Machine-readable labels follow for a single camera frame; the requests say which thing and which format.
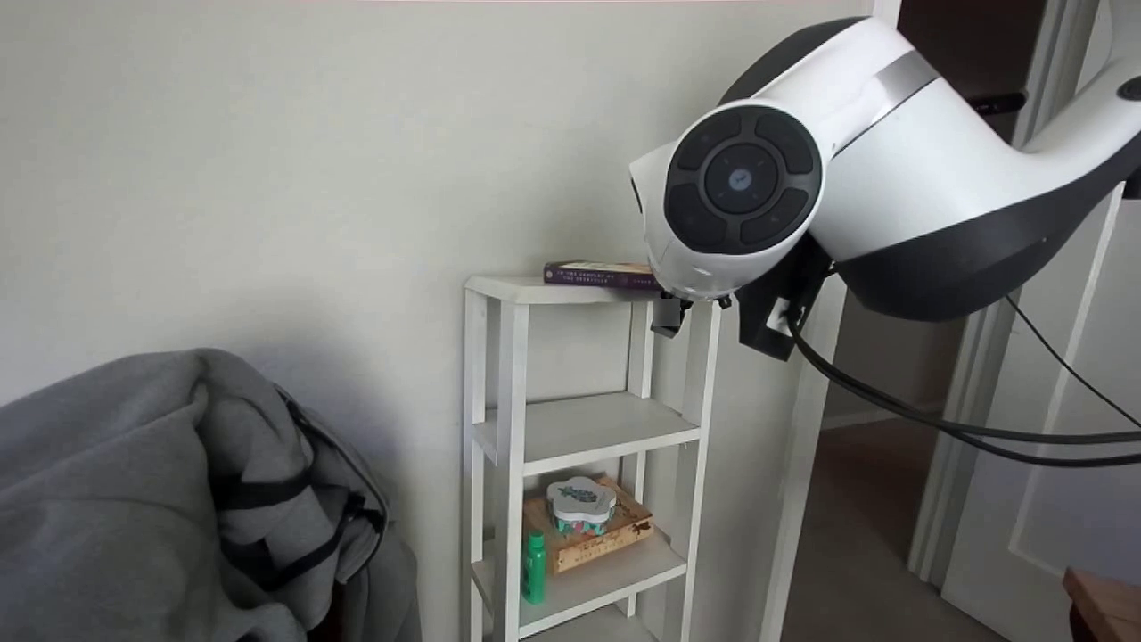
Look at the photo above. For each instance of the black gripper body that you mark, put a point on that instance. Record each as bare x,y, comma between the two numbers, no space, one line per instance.
666,319

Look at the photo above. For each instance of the paperback book with orange cover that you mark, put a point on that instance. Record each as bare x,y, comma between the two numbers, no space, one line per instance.
605,277

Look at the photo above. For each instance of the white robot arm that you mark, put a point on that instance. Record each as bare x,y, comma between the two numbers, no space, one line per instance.
845,137

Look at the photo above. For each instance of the white shelf unit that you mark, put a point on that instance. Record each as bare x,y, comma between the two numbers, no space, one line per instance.
570,379

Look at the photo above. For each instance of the small green bottle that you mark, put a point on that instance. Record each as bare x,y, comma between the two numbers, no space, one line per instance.
536,570

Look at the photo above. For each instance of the grey hoodie garment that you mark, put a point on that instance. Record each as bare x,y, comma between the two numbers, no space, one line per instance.
183,496

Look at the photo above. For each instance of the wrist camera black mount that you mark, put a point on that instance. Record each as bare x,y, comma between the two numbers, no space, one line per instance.
775,304

